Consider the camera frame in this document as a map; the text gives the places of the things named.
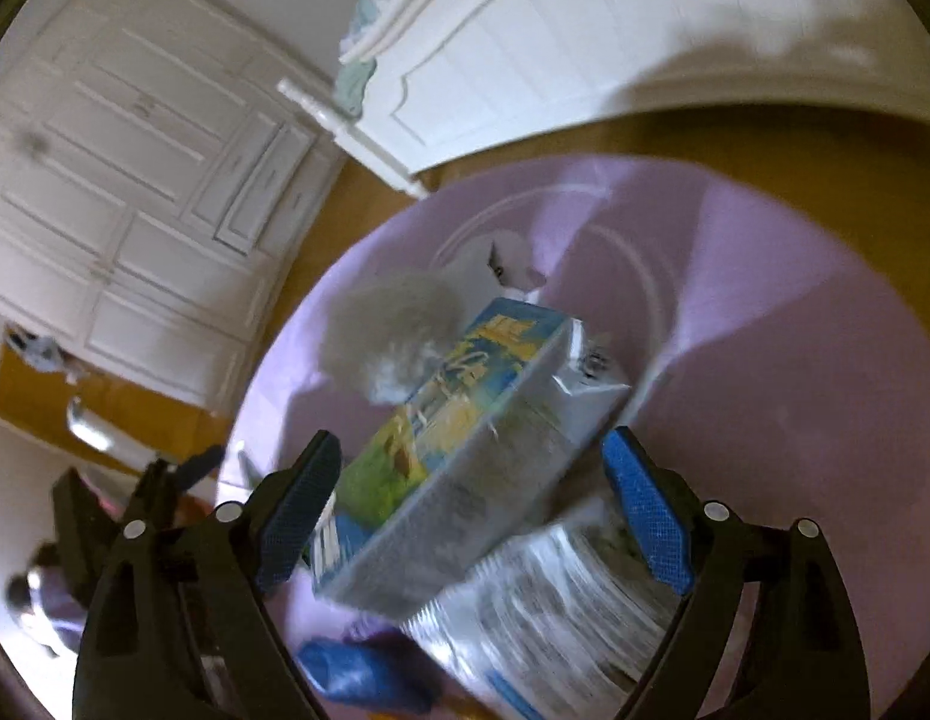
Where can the blue plastic wrapper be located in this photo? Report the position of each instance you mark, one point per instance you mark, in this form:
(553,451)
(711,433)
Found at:
(352,671)

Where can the blue and green drink carton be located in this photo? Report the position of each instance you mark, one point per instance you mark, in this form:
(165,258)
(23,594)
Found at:
(465,457)

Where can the silver printed foil packet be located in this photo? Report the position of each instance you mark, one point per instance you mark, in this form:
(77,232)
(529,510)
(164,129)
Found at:
(555,615)

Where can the grey fluffy ball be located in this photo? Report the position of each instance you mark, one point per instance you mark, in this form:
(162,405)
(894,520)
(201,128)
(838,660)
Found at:
(386,334)

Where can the light blue bedding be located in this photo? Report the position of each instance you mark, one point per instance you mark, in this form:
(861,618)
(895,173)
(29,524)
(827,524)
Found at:
(356,79)

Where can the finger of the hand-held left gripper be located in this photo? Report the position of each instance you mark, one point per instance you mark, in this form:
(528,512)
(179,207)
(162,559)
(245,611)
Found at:
(199,466)

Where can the purple round tablecloth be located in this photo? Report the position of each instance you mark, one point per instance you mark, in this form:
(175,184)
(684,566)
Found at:
(772,360)

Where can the white crumpled tissue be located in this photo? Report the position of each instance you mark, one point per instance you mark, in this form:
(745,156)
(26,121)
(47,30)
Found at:
(484,259)

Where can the white panelled wardrobe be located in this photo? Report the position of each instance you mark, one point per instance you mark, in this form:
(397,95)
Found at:
(135,165)

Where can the white wooden bed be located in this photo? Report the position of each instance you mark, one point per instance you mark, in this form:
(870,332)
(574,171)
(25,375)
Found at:
(555,52)

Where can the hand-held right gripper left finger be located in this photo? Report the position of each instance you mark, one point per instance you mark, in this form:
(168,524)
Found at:
(294,510)

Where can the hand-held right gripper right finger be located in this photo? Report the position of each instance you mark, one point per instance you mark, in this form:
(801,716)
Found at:
(649,514)

